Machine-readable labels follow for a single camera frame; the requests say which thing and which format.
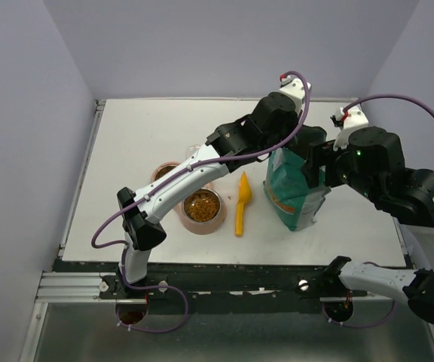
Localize rear steel bowl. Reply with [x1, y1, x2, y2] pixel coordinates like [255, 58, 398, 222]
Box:
[153, 164, 176, 181]

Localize steel bowl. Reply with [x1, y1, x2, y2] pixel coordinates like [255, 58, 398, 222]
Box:
[153, 164, 176, 181]
[182, 189, 222, 223]

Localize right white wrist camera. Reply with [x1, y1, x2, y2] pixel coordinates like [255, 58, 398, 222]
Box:
[331, 106, 369, 151]

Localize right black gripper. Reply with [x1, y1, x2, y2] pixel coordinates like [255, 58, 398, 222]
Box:
[299, 137, 379, 202]

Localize green pet food bag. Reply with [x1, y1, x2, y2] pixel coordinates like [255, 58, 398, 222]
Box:
[263, 148, 331, 232]

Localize pink double pet feeder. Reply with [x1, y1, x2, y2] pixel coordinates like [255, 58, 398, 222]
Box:
[150, 161, 228, 236]

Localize black mounting rail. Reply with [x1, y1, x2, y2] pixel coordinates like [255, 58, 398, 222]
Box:
[53, 259, 406, 316]

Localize yellow plastic scoop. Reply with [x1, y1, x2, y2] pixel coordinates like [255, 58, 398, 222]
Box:
[234, 172, 252, 237]

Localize clear water bottle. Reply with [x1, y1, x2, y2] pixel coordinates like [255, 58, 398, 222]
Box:
[185, 145, 200, 158]

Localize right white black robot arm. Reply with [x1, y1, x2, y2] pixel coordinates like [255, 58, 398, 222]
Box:
[301, 127, 434, 325]

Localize front steel bowl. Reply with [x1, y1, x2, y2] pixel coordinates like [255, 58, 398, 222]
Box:
[182, 189, 222, 223]

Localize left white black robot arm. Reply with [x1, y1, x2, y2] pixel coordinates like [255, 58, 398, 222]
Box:
[117, 83, 310, 298]

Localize aluminium frame extrusion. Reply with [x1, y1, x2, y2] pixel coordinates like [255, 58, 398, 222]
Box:
[35, 272, 115, 304]

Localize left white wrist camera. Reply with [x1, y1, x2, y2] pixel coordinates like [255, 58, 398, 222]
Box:
[278, 74, 305, 114]

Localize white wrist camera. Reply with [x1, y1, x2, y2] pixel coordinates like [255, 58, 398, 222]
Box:
[278, 74, 305, 114]
[331, 106, 369, 151]

